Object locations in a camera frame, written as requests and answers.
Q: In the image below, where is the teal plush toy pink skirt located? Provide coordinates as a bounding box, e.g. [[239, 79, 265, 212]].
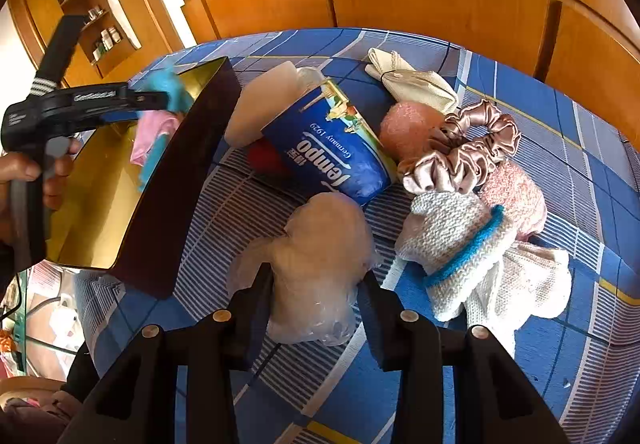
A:
[[130, 69, 194, 193]]

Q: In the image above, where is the red soft item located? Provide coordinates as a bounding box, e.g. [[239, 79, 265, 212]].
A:
[[246, 137, 290, 177]]

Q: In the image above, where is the person left hand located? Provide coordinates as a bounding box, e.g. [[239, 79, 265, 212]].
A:
[[1, 138, 81, 245]]

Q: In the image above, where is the gold tray box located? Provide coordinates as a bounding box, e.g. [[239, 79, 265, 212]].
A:
[[46, 57, 241, 299]]

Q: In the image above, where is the white mesh cloth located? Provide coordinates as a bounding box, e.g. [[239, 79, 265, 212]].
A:
[[464, 241, 572, 355]]

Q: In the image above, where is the wooden door with shelf niche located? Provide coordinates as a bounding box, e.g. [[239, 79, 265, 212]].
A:
[[1, 0, 183, 86]]

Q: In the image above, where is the white knit cloth teal trim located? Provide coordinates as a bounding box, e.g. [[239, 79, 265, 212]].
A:
[[395, 191, 518, 321]]

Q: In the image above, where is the blue plaid bed sheet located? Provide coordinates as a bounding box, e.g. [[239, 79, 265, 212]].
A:
[[74, 28, 639, 443]]

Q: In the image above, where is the pink knitted cloth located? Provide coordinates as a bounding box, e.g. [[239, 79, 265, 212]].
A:
[[478, 160, 548, 241]]

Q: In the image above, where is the white sponge block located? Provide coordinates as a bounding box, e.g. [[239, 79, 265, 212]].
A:
[[224, 61, 302, 148]]

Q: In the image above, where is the pink satin scrunchie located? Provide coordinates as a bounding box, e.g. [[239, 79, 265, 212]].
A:
[[398, 99, 521, 195]]

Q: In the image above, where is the blue tempo tissue pack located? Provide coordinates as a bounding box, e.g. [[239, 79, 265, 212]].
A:
[[262, 78, 396, 205]]

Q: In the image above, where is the pink round puff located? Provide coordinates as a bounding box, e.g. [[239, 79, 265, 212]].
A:
[[380, 101, 445, 162]]

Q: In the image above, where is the cream rolled cloth bag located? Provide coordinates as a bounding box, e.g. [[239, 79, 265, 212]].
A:
[[364, 48, 459, 115]]

